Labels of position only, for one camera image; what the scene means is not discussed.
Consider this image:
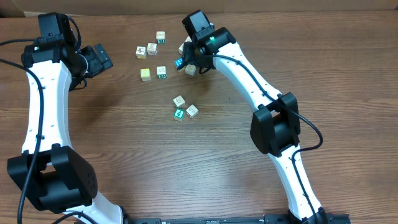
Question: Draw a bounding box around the white block plain top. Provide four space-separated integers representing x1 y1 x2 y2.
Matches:
173 95 185 108

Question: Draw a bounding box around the block with green R side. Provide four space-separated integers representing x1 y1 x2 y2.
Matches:
156 31 165 44

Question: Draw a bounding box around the white block green side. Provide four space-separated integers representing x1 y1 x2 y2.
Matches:
157 66 167 79

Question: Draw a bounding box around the yellow top wooden block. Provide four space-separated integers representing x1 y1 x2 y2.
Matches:
140 68 151 82

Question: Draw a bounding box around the white block picture top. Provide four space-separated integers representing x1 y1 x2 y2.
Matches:
178 44 184 55

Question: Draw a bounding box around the white block red letter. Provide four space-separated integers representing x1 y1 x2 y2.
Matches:
147 43 158 55

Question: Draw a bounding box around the blue letter H block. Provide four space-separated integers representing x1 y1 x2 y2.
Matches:
174 58 184 71

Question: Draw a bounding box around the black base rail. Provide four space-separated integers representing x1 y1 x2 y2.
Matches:
124 213 351 224

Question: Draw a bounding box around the white acorn picture block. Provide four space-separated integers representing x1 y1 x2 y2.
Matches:
136 46 147 59

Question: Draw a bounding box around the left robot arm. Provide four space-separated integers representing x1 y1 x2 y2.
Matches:
7 12 131 223

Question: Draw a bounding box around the white block blue P side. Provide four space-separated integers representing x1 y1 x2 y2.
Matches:
185 64 197 76

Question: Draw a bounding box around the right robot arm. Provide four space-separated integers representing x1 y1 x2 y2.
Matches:
182 10 328 223

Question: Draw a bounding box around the teal number four block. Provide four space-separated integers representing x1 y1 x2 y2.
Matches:
174 108 185 121

